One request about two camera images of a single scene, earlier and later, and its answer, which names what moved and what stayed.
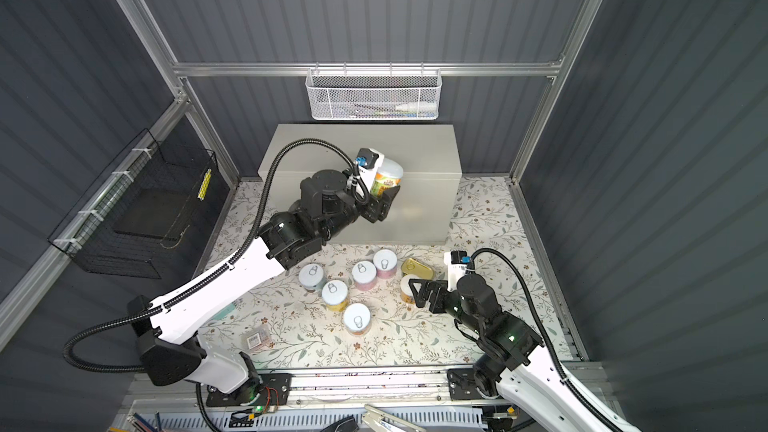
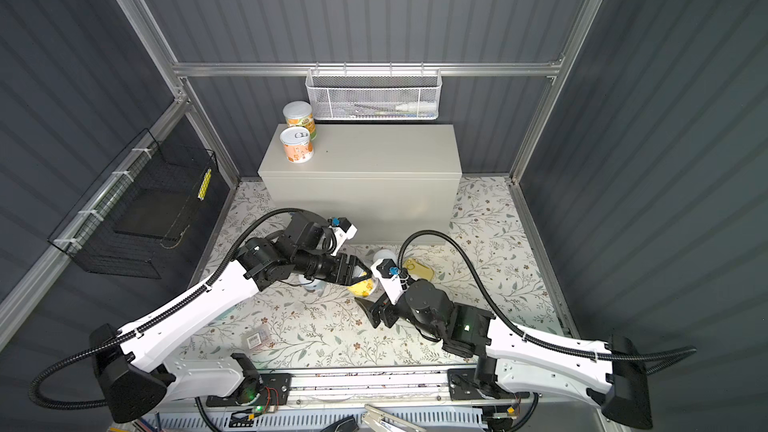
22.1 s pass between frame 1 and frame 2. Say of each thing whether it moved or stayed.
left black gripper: moved
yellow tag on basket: stayed
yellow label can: moved
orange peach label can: moved
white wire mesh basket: stayed
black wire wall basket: stayed
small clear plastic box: stayed
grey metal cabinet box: stayed
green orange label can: moved
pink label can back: stayed
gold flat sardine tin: stayed
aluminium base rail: stayed
